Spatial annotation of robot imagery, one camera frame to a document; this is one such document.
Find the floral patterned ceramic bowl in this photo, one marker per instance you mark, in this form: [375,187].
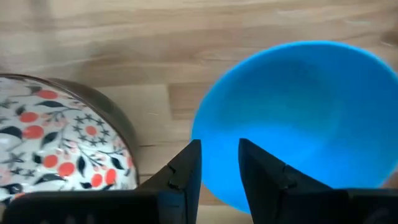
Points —
[62,133]

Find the blue plastic bowl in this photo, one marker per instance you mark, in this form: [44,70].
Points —
[295,109]

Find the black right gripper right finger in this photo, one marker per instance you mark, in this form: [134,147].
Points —
[295,205]

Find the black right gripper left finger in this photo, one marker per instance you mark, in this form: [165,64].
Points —
[124,208]

